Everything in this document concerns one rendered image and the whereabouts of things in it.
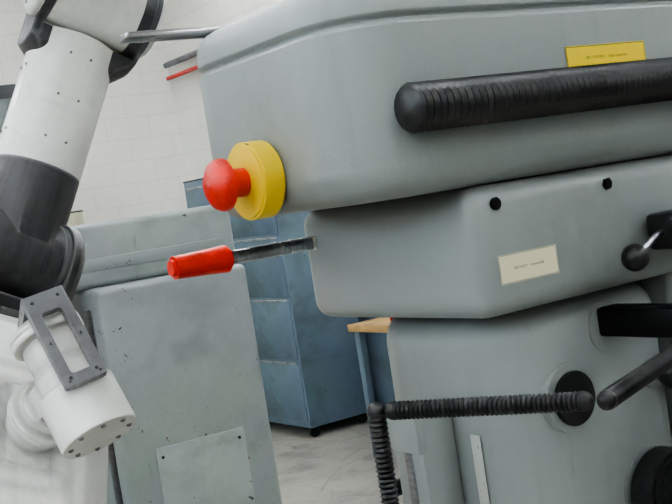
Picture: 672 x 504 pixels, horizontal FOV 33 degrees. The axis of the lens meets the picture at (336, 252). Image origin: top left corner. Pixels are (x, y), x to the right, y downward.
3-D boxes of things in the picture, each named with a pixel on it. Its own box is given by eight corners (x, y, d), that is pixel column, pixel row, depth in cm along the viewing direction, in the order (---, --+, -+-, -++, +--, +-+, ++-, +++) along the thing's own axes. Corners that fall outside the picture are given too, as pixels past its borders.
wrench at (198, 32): (132, 37, 93) (130, 27, 93) (114, 47, 96) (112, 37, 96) (378, 22, 106) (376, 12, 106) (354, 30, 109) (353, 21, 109)
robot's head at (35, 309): (43, 431, 96) (50, 394, 90) (0, 347, 99) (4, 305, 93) (111, 402, 99) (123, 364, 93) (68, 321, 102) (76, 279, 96)
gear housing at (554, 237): (488, 322, 84) (468, 187, 84) (311, 319, 105) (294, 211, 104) (769, 251, 103) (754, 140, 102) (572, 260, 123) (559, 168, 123)
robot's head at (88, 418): (39, 480, 95) (83, 427, 90) (-12, 377, 98) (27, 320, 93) (105, 458, 100) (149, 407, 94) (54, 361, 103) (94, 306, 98)
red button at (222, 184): (225, 211, 84) (217, 157, 84) (201, 215, 88) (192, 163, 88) (264, 205, 86) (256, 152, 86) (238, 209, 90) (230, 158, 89)
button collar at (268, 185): (269, 218, 85) (257, 137, 85) (231, 223, 90) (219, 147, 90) (292, 214, 86) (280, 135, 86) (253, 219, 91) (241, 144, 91)
